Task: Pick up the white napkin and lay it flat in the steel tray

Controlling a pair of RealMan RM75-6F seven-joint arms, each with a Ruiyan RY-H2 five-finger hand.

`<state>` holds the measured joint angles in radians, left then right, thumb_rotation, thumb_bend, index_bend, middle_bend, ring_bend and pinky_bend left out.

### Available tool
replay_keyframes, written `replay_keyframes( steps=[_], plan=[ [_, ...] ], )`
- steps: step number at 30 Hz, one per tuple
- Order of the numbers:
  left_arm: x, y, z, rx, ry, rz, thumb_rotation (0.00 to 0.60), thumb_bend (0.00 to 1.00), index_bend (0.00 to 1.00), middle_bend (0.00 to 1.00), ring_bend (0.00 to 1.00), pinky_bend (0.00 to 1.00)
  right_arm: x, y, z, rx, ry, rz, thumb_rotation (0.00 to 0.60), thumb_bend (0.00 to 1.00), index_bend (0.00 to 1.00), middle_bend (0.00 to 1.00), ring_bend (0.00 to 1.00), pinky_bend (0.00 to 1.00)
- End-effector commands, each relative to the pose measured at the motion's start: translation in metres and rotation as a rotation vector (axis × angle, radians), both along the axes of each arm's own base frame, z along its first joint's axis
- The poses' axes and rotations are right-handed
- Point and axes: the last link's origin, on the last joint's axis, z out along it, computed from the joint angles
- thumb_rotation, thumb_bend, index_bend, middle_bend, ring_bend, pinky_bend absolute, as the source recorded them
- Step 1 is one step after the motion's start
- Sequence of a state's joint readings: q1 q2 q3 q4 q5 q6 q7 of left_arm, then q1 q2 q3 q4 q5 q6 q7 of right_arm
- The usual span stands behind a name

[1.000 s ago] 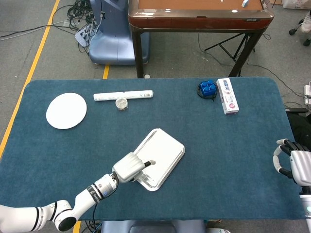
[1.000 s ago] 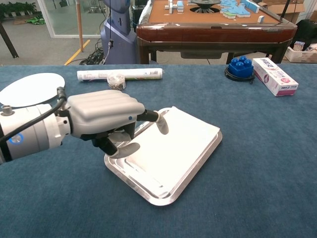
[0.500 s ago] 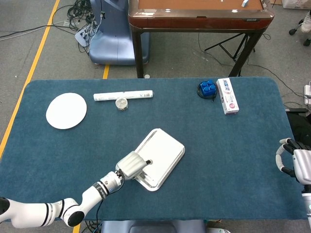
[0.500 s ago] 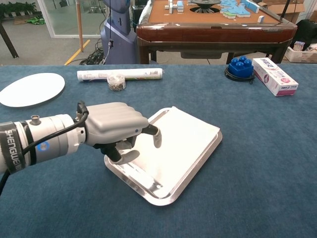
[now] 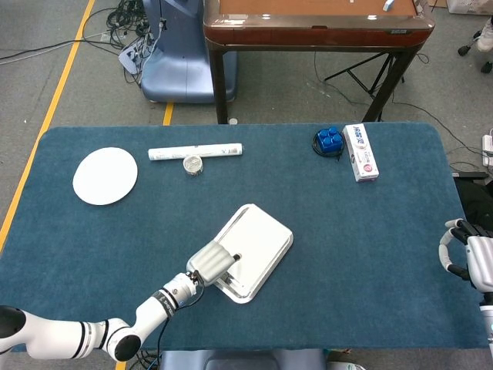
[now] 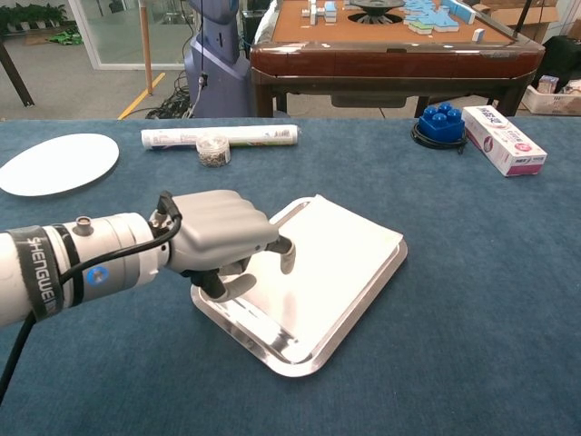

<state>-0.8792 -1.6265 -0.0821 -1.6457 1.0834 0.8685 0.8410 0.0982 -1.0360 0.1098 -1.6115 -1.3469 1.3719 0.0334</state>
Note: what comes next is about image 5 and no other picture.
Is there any white pink toothpaste box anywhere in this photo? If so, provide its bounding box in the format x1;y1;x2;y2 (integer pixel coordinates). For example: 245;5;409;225
342;123;380;183

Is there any office chair base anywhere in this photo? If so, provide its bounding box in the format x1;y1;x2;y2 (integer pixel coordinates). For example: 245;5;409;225
458;17;493;74

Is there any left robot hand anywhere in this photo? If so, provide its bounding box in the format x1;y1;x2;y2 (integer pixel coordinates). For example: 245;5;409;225
186;241;242;287

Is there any stainless steel tray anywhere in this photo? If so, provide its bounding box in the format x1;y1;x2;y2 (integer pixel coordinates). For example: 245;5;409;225
213;203;294;305

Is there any tangled floor cable bundle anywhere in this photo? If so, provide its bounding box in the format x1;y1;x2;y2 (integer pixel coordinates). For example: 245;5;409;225
107;0;163;84

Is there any blue building block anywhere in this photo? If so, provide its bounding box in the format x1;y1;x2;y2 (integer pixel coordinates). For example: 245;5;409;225
316;126;344;154

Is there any white round plate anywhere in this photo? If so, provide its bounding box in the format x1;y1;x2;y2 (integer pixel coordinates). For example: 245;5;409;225
72;146;139;207

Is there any brown mahjong table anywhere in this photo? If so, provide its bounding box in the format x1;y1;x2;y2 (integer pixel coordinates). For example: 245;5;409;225
203;0;436;124

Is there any white power strip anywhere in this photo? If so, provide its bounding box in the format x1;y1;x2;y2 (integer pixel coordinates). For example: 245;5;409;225
481;134;493;167

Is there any translucent white sheet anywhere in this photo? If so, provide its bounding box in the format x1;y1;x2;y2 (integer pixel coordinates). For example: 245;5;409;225
217;206;292;294

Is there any robot own torso base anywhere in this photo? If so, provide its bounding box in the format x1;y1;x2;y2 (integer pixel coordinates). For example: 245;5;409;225
159;348;328;370

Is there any small clear jar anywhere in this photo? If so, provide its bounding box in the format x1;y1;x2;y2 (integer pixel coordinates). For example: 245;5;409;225
182;154;205;177

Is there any blue grey machine base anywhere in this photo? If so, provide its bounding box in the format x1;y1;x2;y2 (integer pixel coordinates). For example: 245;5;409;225
140;0;238;105

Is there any white rolled film tube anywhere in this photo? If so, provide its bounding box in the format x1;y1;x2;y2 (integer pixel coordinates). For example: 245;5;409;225
147;143;244;163

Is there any black seat beside table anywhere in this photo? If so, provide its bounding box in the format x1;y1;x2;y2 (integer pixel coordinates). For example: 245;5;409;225
452;171;493;232

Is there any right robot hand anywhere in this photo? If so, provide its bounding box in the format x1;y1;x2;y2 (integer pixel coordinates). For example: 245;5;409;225
438;218;493;294

